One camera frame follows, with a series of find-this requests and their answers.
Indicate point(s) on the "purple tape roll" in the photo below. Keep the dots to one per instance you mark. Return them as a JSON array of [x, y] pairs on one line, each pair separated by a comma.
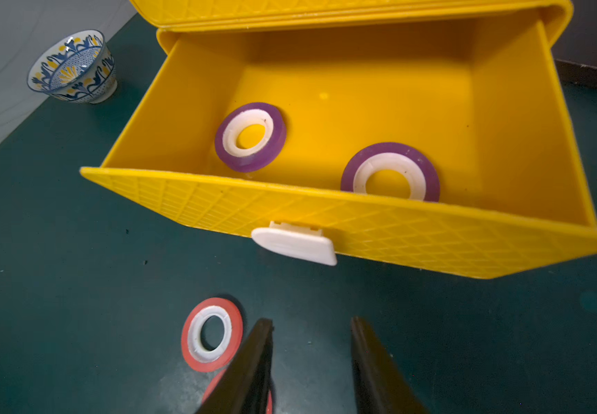
[[392, 169], [251, 137]]

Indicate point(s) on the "yellow plastic drawer cabinet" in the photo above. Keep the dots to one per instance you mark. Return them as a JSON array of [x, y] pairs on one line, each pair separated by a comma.
[[470, 84]]

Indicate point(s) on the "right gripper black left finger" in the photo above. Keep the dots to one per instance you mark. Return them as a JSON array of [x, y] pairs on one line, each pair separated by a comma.
[[245, 384]]

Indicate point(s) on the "blue yellow patterned plate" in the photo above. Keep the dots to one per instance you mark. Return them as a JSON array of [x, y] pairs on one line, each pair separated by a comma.
[[77, 69]]

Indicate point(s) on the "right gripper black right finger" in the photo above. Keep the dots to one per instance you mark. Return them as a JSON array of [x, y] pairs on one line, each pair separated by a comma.
[[379, 385]]

